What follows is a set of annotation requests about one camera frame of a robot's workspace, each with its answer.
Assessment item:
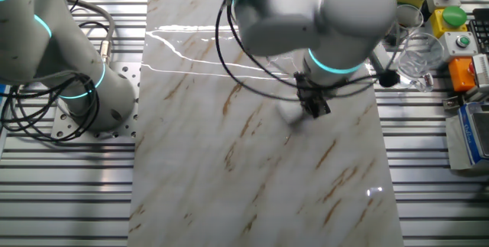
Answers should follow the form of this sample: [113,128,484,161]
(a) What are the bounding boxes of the large clear glass cup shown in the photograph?
[393,31,446,93]

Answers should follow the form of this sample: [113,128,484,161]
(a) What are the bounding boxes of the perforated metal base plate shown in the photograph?
[51,61,141,139]

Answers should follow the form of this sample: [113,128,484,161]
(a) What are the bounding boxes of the grey box small green button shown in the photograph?
[439,31,479,63]

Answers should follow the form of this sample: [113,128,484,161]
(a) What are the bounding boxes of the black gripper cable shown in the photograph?
[214,4,303,102]

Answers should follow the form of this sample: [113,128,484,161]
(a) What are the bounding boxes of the black keyboard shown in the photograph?
[468,8,489,55]

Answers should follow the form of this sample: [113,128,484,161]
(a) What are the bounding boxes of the white marble pattern board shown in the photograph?
[126,0,405,247]

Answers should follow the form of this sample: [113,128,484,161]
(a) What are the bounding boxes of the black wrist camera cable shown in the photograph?
[227,4,400,101]

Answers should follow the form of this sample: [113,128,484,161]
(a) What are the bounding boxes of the thick grey robot cable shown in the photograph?
[66,0,116,67]

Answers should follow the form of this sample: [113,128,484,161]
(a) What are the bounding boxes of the silver blue scale device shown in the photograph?
[445,101,489,171]

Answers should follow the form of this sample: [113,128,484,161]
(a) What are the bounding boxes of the yellow box green button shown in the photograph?
[429,5,469,40]

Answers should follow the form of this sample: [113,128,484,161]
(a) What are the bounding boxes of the white vented device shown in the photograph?
[471,54,489,91]

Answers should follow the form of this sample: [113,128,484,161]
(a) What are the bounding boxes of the wrist camera on silver bracket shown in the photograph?
[368,44,401,89]

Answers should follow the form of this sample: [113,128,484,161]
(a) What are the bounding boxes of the black looped cable bundle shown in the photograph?
[0,73,101,144]

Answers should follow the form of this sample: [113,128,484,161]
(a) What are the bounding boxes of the orange box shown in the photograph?
[448,56,478,93]

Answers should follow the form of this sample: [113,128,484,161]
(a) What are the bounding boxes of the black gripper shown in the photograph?
[293,71,332,119]

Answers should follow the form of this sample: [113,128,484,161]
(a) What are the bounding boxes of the small metal corner bracket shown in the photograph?
[442,96,460,111]

